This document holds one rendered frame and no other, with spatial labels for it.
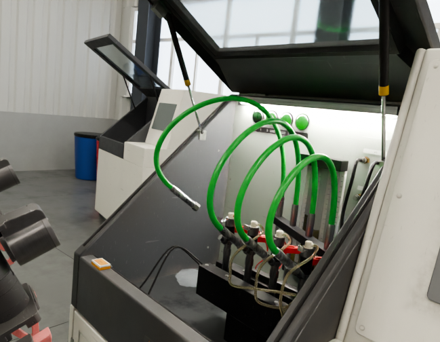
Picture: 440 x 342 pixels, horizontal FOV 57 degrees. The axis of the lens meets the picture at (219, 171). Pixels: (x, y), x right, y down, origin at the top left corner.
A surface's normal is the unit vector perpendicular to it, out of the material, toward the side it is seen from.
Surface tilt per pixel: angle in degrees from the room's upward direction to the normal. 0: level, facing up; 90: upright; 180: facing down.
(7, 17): 90
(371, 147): 90
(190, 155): 90
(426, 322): 76
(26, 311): 27
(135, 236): 90
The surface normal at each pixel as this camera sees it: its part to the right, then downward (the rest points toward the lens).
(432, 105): -0.69, -0.22
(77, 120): 0.74, 0.18
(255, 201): -0.73, 0.02
